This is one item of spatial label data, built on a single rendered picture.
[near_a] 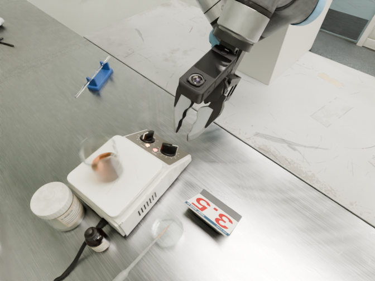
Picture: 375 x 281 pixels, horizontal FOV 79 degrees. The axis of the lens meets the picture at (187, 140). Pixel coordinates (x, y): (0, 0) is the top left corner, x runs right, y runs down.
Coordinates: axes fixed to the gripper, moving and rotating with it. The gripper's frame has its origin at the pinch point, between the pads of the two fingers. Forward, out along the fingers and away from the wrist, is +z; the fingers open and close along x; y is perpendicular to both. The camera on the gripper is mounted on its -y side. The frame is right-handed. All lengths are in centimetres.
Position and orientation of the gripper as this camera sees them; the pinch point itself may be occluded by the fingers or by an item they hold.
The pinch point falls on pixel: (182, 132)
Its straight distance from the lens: 46.7
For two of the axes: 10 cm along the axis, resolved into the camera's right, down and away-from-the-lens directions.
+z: -4.0, 7.7, 4.9
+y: 4.7, -2.9, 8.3
